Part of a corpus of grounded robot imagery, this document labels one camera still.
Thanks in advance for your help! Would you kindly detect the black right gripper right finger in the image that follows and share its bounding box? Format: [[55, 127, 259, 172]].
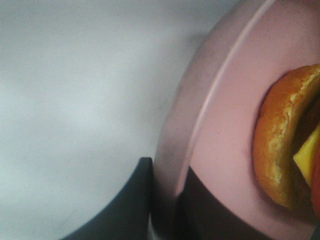
[[177, 167, 318, 240]]

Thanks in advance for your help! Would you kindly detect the burger with lettuce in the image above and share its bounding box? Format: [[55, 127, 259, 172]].
[[252, 64, 320, 211]]

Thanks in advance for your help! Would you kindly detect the pink round plate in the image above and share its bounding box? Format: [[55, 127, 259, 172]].
[[151, 0, 320, 240]]

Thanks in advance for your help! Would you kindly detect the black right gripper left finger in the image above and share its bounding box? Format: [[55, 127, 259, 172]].
[[64, 157, 153, 240]]

